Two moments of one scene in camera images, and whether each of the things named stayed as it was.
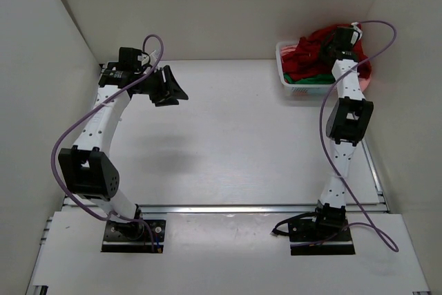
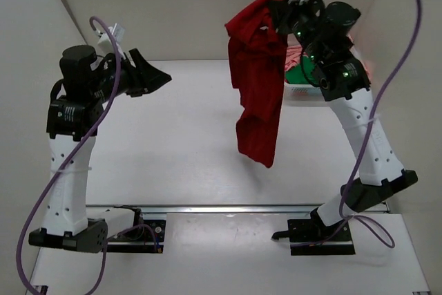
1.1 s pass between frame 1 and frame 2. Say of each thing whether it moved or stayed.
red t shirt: moved
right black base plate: stayed
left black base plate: stayed
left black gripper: moved
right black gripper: moved
